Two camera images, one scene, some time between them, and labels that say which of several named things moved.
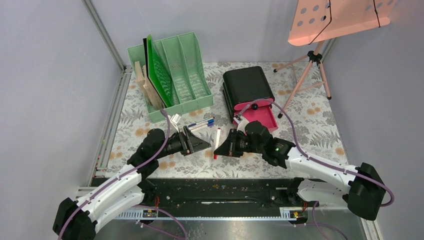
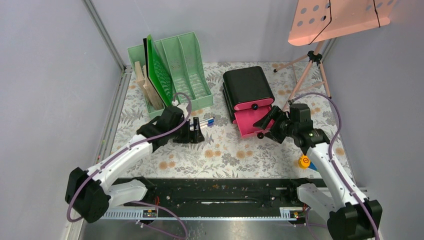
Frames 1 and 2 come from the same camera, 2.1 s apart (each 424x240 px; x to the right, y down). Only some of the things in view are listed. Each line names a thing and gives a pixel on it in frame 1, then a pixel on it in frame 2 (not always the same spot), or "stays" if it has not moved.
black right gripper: [229, 147] → [277, 114]
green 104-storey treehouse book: [141, 80] stays
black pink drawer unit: [246, 92] stays
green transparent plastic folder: [159, 77] stays
